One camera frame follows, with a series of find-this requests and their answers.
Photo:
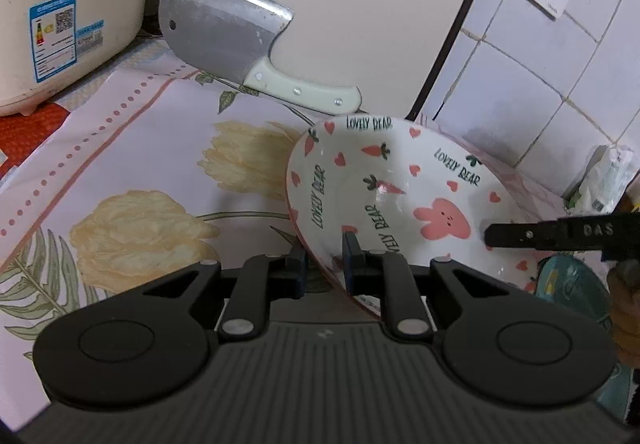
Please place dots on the plastic bag of white packets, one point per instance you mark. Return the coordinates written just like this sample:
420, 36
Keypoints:
607, 179

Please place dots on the red striped cloth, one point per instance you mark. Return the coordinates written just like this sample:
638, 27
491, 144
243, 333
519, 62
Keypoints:
25, 129

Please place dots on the pink bunny print plate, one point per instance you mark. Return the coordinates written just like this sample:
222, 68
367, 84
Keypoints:
400, 164

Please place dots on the person's right hand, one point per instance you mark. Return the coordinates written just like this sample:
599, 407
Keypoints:
627, 314

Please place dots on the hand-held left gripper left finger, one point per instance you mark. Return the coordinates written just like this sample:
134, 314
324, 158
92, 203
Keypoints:
298, 270

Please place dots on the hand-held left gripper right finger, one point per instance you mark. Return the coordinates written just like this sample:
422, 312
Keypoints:
350, 260

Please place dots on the floral tablecloth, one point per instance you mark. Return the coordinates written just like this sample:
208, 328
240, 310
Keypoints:
150, 149

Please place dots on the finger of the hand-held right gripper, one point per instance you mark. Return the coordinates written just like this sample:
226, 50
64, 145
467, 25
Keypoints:
550, 231

